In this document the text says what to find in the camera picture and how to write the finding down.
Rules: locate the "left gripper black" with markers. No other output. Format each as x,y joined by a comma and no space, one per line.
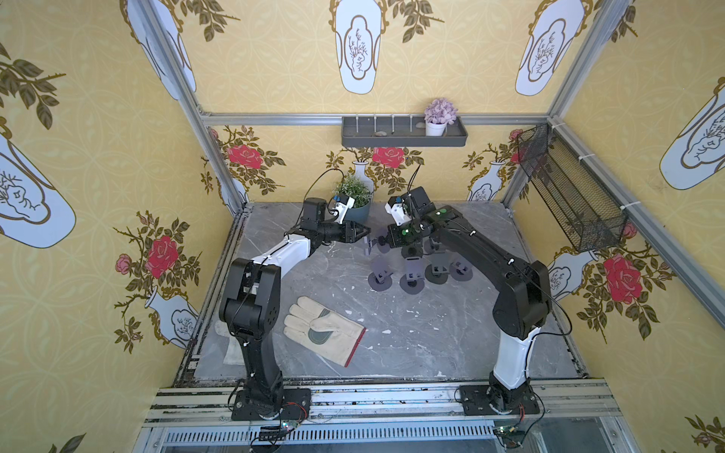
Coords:
345,231

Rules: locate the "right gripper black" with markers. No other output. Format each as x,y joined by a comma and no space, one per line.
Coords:
394,237

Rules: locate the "dark phone stand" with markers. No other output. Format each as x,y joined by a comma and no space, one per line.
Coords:
437,271
415,250

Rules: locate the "grey phone stand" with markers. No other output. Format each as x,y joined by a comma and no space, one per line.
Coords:
380,279
461,269
378,242
413,280

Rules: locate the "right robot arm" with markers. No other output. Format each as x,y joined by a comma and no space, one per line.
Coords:
524,292

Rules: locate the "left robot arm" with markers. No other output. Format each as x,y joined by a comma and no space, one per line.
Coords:
251,304

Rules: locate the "green plant blue pot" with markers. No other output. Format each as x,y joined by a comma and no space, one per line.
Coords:
355,187

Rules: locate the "beige work glove right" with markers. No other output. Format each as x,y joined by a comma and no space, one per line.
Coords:
323,331

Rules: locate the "purple flower white pot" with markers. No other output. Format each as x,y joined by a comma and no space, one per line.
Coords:
438,116

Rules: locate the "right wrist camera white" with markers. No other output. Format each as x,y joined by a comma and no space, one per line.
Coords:
399,208

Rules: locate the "grey wall shelf tray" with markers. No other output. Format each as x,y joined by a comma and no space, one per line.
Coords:
398,131

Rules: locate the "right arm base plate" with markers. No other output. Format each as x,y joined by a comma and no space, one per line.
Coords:
496,399

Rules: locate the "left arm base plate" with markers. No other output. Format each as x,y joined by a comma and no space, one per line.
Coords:
287,404

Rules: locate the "black wire mesh basket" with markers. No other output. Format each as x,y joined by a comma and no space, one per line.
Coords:
588,214

